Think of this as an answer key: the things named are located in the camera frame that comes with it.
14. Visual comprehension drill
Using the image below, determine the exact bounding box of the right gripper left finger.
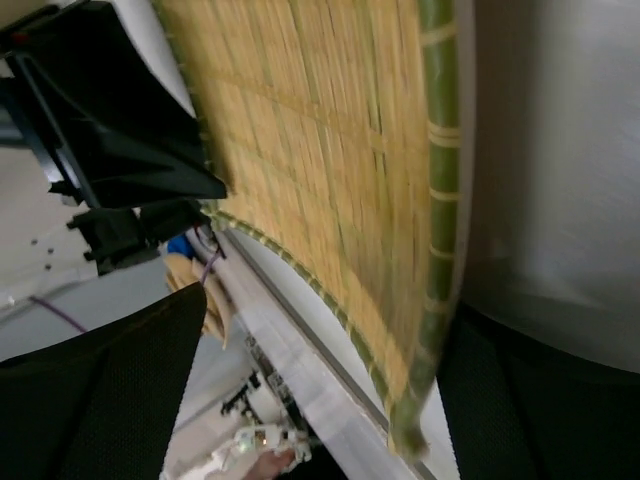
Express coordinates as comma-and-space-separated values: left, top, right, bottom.
1, 285, 206, 479

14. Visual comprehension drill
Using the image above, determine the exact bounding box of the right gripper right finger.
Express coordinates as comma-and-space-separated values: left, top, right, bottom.
437, 305, 639, 479

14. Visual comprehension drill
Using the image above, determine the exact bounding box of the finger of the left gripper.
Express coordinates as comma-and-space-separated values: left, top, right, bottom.
67, 199, 206, 275
1, 1, 227, 208

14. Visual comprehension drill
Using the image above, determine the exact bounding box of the bamboo mat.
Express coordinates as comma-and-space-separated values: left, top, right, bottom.
154, 1, 464, 461

